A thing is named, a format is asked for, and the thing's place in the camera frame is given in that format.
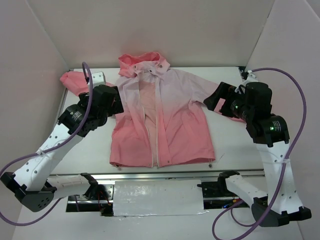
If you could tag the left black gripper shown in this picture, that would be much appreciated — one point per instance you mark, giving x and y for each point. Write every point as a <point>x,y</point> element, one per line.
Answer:
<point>117,102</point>

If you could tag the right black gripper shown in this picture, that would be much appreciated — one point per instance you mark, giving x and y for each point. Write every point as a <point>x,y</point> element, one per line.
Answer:
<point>222,96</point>

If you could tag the pink hooded zip jacket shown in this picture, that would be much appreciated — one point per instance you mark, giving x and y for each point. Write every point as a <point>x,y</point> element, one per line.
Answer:
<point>162,123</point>

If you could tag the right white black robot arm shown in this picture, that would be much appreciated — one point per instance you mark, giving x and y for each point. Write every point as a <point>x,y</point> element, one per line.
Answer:
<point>251,103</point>

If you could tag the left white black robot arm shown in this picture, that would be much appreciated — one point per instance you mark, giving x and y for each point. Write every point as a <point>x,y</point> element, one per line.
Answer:
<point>32,184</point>

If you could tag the white foil-edged panel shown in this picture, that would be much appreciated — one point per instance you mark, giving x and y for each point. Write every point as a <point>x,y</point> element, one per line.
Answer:
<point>157,198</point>

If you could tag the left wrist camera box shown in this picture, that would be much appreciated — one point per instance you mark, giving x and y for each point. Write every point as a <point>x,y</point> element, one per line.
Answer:
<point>98,79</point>

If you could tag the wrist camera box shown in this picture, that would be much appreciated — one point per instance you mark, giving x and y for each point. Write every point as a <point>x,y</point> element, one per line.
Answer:
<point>248,77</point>
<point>98,79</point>

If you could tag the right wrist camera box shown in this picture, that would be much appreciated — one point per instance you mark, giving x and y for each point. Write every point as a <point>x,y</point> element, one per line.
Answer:
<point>248,77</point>

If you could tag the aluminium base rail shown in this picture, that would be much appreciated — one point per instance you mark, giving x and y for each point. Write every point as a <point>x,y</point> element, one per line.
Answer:
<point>135,174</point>

